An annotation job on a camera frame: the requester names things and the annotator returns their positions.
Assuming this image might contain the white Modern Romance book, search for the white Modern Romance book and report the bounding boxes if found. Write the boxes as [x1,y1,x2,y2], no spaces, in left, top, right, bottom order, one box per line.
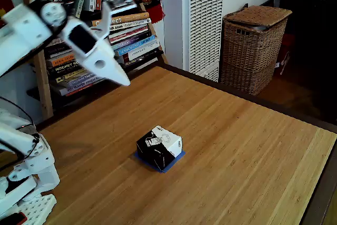
[109,18,152,32]

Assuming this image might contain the blue tape square target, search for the blue tape square target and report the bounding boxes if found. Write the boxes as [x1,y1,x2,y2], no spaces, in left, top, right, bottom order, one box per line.
[134,150,186,174]

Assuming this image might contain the tan Connect book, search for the tan Connect book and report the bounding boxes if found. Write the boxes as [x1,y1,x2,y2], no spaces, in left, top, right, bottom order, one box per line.
[91,12,150,27]

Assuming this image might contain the wrist camera board white mount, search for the wrist camera board white mount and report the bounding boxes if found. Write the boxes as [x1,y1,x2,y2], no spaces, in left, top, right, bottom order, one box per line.
[93,0,137,42]

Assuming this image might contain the black and white servo box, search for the black and white servo box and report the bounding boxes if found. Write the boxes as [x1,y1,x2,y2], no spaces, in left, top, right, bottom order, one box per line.
[135,125,183,171]

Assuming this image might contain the dark purple book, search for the dark purple book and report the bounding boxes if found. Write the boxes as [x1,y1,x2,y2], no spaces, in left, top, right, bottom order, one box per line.
[112,30,153,49]

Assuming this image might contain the wooden ladder bookshelf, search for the wooden ladder bookshelf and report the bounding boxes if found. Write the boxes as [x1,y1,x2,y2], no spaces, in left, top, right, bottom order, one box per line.
[19,0,169,120]

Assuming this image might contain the brown wicker laundry basket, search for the brown wicker laundry basket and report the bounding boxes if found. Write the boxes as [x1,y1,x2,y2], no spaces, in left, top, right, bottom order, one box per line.
[220,5,293,96]

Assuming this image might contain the red black table clamp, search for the red black table clamp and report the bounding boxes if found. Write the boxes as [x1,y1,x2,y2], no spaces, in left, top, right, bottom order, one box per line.
[0,211,28,225]

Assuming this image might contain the white louvred heater panel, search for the white louvred heater panel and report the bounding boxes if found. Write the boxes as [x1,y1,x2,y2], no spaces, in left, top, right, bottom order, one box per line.
[181,0,226,83]

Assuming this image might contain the red bag white print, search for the red bag white print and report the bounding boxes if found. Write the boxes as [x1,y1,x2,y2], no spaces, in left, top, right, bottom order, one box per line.
[275,34,294,76]

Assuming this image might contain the white book red stripes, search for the white book red stripes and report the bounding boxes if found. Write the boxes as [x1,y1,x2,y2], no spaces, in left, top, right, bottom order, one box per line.
[109,24,150,43]

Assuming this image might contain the black Rocket book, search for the black Rocket book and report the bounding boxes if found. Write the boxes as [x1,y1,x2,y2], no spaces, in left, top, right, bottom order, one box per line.
[46,60,80,76]

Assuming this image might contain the light blue book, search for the light blue book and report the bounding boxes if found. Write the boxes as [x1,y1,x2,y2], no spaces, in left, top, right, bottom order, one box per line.
[114,35,156,56]

